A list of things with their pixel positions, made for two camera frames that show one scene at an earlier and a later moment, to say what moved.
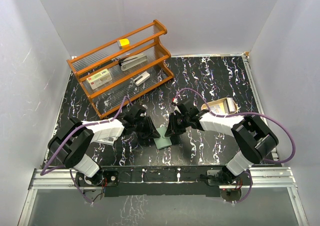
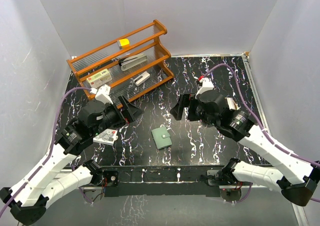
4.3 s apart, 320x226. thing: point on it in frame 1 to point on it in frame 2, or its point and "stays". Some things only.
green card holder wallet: x=162 y=141 stays
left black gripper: x=151 y=133 to x=130 y=112
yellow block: x=122 y=42 stays
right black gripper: x=172 y=129 to x=183 y=102
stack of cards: x=229 y=105 stays
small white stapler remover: x=142 y=78 stays
